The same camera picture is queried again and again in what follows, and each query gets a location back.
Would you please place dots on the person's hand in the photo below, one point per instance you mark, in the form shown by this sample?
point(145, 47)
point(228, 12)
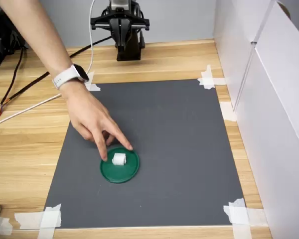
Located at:
point(87, 112)

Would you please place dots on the white tape piece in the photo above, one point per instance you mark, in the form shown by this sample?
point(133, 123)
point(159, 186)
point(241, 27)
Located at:
point(49, 219)
point(2, 225)
point(228, 112)
point(239, 216)
point(208, 81)
point(93, 87)

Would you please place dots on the white partition post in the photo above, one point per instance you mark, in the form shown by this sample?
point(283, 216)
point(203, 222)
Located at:
point(244, 77)

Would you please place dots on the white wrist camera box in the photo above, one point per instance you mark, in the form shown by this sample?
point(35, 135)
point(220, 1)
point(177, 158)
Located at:
point(119, 3)

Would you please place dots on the black equipment box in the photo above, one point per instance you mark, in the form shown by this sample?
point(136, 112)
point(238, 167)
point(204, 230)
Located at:
point(0, 42)

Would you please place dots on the white wristwatch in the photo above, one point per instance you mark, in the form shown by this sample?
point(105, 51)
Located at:
point(74, 73)

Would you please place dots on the dark grey mat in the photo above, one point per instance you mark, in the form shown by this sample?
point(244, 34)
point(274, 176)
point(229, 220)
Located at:
point(164, 149)

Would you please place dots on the small white plastic terminal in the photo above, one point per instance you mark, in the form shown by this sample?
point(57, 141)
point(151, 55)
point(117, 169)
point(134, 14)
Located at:
point(119, 159)

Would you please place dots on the round green lid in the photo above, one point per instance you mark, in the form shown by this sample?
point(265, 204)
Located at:
point(119, 174)

